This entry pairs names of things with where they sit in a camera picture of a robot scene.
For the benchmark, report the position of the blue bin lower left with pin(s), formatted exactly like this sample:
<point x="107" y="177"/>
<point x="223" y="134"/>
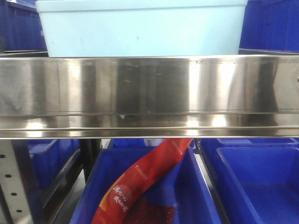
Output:
<point x="48" y="157"/>

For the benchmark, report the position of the stainless steel shelf beam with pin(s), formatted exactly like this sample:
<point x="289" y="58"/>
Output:
<point x="118" y="97"/>

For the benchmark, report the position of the blue bin rear right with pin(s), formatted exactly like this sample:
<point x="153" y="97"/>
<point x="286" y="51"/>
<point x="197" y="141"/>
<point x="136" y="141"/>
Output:
<point x="210" y="145"/>

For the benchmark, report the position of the blue bin lower centre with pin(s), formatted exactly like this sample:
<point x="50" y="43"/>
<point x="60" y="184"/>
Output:
<point x="183" y="188"/>

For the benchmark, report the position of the blue bin upper left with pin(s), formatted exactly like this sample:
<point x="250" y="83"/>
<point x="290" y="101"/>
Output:
<point x="20" y="28"/>

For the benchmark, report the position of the red snack bag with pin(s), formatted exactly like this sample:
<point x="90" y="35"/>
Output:
<point x="139" y="177"/>

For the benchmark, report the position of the light blue plastic bin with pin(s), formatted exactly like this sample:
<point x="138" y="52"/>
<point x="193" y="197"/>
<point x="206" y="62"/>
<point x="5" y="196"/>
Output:
<point x="90" y="28"/>

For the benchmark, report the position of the perforated steel shelf upright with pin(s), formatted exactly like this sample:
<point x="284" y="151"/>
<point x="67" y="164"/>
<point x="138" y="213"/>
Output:
<point x="14" y="156"/>

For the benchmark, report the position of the blue bin upper right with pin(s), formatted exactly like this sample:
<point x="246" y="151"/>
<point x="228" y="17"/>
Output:
<point x="271" y="25"/>

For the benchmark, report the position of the blue bin lower right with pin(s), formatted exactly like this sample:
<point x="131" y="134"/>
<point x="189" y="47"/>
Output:
<point x="259" y="185"/>

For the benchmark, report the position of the blue bin rear centre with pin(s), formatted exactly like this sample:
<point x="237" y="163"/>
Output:
<point x="135" y="142"/>

